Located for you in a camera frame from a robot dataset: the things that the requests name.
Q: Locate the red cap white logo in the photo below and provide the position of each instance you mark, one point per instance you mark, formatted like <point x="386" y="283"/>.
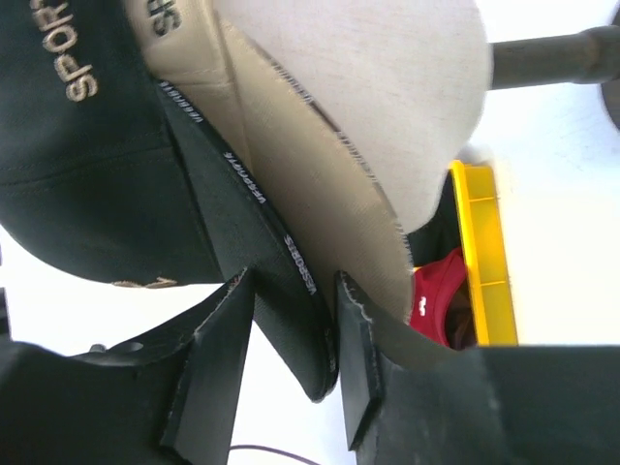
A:
<point x="435" y="287"/>

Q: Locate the beige cap black R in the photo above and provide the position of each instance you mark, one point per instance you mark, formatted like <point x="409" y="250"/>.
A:
<point x="336" y="210"/>

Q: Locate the black cap white NY logo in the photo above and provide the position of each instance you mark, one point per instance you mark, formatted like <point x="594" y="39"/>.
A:
<point x="441" y="234"/>

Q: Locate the yellow plastic tray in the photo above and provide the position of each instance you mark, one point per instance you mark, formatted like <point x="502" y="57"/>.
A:
<point x="484" y="253"/>

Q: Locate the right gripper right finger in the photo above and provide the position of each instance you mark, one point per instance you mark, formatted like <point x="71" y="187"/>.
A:
<point x="409" y="400"/>

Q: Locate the cream mannequin head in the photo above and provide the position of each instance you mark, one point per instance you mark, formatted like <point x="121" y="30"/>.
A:
<point x="404" y="80"/>

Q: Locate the black cap gold R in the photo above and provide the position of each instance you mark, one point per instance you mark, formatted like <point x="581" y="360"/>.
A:
<point x="114" y="176"/>

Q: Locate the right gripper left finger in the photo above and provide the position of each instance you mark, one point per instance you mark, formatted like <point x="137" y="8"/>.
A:
<point x="167" y="396"/>

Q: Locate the dark wooden stand base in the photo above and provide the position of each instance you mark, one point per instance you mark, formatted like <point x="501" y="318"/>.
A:
<point x="555" y="68"/>

